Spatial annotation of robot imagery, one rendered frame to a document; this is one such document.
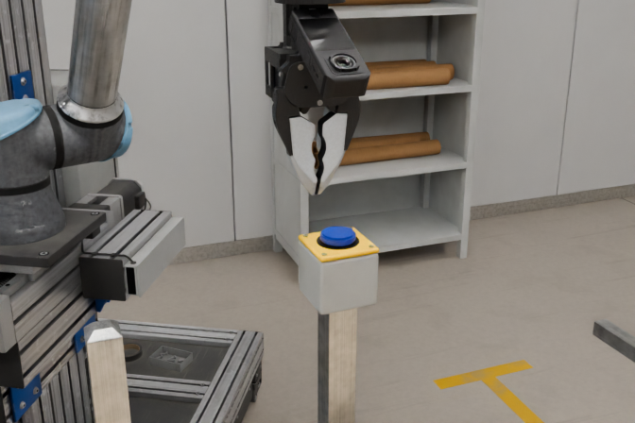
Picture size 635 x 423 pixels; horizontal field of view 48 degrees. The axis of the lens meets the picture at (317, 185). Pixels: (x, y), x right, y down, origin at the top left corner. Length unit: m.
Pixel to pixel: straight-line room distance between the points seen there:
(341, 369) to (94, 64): 0.67
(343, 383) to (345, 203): 3.01
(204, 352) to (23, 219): 1.32
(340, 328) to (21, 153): 0.70
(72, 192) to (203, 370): 0.90
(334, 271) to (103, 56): 0.63
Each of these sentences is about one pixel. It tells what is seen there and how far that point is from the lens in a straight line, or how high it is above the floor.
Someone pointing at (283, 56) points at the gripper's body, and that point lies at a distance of 0.73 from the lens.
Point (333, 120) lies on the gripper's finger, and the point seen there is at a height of 1.36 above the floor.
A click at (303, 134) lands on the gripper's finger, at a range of 0.74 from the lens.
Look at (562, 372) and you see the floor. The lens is 2.95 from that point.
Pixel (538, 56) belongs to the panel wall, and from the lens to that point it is 4.26.
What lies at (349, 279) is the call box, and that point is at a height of 1.19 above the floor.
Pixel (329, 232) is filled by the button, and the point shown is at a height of 1.23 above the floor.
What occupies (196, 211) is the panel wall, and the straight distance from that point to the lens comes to 3.63.
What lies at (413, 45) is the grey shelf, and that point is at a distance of 3.81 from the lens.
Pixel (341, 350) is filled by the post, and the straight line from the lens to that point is 0.85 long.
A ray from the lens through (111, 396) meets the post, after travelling 0.80.
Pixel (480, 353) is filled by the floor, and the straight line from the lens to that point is 2.98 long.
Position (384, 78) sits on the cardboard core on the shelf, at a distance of 3.32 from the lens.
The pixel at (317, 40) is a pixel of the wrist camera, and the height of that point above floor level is 1.45.
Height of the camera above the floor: 1.54
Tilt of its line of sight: 19 degrees down
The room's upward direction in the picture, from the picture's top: straight up
